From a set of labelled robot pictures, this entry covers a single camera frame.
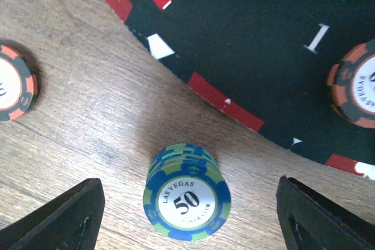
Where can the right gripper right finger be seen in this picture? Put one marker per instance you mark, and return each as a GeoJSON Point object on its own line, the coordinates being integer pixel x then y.
{"type": "Point", "coordinates": [309, 220]}

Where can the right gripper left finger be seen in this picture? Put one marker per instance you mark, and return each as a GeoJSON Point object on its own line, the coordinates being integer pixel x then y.
{"type": "Point", "coordinates": [70, 221]}

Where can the green blue chip stack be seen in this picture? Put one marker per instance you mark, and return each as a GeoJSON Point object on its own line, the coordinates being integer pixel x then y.
{"type": "Point", "coordinates": [186, 196]}

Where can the red black chip stack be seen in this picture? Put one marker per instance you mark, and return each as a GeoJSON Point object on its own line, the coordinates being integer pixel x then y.
{"type": "Point", "coordinates": [19, 85]}

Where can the round red black poker mat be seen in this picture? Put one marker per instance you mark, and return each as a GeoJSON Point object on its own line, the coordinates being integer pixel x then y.
{"type": "Point", "coordinates": [265, 64]}

